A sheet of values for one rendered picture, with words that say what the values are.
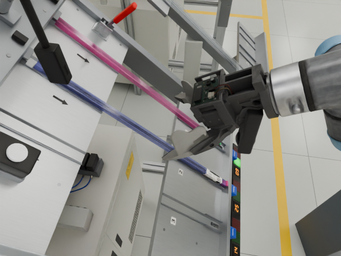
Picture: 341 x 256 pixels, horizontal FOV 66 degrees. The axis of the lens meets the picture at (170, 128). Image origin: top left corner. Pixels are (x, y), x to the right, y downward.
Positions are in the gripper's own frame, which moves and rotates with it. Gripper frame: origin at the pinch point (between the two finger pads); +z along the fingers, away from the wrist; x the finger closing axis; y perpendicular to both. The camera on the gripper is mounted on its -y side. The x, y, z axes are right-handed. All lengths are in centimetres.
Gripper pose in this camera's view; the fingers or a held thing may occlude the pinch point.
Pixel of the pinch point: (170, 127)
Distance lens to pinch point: 51.5
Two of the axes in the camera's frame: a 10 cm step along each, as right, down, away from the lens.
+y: -5.2, -5.7, -6.4
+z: -8.4, 2.0, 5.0
